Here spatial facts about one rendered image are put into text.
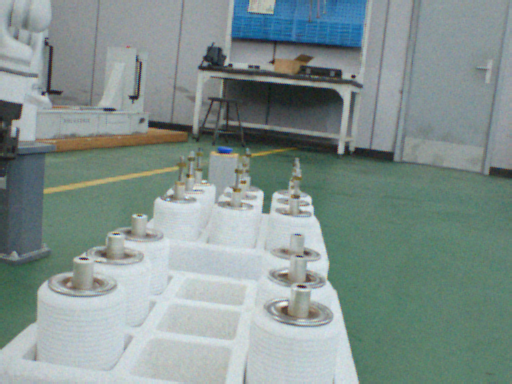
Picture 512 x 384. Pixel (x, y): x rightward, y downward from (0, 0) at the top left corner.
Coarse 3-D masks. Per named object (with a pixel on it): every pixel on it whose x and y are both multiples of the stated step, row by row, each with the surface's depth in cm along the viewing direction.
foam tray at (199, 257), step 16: (208, 224) 126; (176, 240) 110; (256, 240) 119; (320, 240) 124; (176, 256) 108; (192, 256) 108; (208, 256) 107; (224, 256) 107; (240, 256) 107; (256, 256) 107; (192, 272) 108; (208, 272) 108; (224, 272) 108; (240, 272) 108; (256, 272) 108
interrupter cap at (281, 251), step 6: (276, 246) 84; (282, 246) 85; (288, 246) 85; (270, 252) 82; (276, 252) 81; (282, 252) 82; (306, 252) 83; (312, 252) 83; (282, 258) 79; (288, 258) 79; (312, 258) 80; (318, 258) 80
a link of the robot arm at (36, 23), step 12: (24, 0) 96; (36, 0) 97; (48, 0) 99; (12, 12) 96; (24, 12) 97; (36, 12) 97; (48, 12) 99; (12, 24) 98; (24, 24) 98; (36, 24) 98; (48, 24) 101
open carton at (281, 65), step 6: (300, 54) 556; (270, 60) 575; (276, 60) 571; (282, 60) 567; (288, 60) 563; (294, 60) 562; (300, 60) 570; (306, 60) 577; (276, 66) 571; (282, 66) 567; (288, 66) 564; (294, 66) 564; (282, 72) 568; (288, 72) 564; (294, 72) 566
